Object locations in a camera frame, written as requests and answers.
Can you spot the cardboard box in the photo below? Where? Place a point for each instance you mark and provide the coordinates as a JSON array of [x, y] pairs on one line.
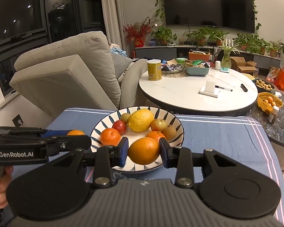
[[243, 65]]

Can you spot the yellow lemon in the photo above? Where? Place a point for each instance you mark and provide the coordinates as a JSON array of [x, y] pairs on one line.
[[140, 120]]

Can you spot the large brown kiwi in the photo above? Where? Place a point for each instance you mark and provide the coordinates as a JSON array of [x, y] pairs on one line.
[[169, 132]]

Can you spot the blue striped tablecloth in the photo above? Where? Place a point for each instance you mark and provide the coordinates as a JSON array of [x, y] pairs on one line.
[[215, 134]]

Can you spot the small brown kiwi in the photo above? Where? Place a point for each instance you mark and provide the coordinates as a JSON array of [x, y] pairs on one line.
[[125, 118]]

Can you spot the row of potted plants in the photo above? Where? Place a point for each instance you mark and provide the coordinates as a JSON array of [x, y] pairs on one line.
[[201, 36]]

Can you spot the orange plastic basket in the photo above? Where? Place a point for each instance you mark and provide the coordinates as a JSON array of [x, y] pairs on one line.
[[198, 56]]

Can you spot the grey television cabinet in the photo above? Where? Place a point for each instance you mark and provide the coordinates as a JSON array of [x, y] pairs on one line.
[[156, 53]]

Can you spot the person's left hand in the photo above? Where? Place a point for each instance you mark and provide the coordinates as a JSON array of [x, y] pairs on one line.
[[0, 191]]

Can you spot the small white cylinder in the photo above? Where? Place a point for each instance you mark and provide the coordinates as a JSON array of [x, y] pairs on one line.
[[218, 65]]

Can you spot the black wall television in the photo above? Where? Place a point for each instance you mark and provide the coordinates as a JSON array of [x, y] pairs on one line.
[[208, 4]]

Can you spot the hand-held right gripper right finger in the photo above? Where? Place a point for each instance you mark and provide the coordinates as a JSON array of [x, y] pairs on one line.
[[164, 153]]

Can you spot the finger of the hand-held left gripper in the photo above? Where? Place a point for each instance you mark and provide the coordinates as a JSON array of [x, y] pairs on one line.
[[55, 133], [73, 143]]

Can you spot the glass vase with spider plant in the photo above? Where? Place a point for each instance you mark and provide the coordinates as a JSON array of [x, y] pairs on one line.
[[225, 62]]

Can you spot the white curtain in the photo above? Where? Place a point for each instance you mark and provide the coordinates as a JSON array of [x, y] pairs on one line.
[[113, 11]]

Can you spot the small glass jar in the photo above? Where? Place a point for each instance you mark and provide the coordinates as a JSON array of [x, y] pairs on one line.
[[273, 114]]

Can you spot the small teal packet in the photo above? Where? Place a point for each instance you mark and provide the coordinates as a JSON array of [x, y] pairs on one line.
[[224, 69]]

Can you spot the black wall socket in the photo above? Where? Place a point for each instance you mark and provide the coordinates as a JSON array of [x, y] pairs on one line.
[[18, 121]]

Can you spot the tray of foil snack packets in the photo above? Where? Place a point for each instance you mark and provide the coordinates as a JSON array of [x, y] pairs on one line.
[[172, 66]]

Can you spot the dark window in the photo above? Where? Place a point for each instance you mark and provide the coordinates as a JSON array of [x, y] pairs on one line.
[[19, 11]]

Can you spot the black bowl of longans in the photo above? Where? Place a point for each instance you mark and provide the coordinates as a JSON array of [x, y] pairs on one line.
[[264, 85]]

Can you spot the green round container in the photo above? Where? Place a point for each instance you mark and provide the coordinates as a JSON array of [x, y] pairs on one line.
[[181, 60]]

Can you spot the beige armchair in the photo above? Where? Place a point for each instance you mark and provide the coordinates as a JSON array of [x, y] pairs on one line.
[[61, 80]]

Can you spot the woven round placemat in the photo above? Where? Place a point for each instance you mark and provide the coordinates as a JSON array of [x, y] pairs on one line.
[[174, 74]]

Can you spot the small orange mandarin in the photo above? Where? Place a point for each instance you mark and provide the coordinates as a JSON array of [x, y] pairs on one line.
[[75, 132], [155, 136]]

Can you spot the wrinkled orange mandarin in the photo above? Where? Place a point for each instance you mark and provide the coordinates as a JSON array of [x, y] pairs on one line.
[[110, 136]]

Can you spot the white blue striped bowl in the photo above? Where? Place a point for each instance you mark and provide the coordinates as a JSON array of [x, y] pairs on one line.
[[177, 123]]

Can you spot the red pen holder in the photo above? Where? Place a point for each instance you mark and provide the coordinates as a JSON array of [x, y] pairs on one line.
[[213, 63]]

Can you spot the teal plastic basket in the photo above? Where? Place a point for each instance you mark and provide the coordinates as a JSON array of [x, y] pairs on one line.
[[197, 71]]

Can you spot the orange plastic bag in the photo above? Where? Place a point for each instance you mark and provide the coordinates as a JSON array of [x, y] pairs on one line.
[[282, 78]]

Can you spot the red green apple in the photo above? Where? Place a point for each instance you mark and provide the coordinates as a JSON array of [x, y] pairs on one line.
[[158, 125]]

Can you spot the smooth large orange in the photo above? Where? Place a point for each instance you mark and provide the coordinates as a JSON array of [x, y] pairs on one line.
[[144, 150]]

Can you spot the white round table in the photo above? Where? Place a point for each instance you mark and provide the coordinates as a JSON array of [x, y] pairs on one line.
[[179, 92]]

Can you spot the small white fence decoration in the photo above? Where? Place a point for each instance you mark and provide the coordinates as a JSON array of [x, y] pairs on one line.
[[229, 42]]

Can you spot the light blue cloth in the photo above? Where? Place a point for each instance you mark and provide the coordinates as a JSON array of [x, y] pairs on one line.
[[117, 51]]

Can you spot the white card stand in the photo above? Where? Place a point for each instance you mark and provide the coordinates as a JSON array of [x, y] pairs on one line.
[[209, 88]]

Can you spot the yellow basket of oranges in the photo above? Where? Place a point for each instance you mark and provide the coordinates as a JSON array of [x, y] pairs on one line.
[[269, 102]]

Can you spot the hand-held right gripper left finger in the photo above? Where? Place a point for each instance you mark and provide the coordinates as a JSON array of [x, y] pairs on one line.
[[124, 152]]

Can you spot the red berry plant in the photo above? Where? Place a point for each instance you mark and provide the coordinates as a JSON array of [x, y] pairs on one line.
[[138, 32]]

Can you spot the black marker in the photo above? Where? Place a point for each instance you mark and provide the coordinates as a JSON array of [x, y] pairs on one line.
[[244, 88]]

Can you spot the grey cushion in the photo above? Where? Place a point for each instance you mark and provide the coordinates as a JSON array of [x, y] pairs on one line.
[[122, 65]]

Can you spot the black white pen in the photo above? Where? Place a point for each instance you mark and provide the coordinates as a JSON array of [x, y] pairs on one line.
[[224, 88]]

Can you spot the hanging green vine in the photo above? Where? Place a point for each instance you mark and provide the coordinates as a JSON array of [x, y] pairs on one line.
[[255, 11], [159, 2]]

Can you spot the yellow tin can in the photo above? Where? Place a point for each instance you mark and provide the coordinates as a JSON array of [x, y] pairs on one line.
[[154, 71]]

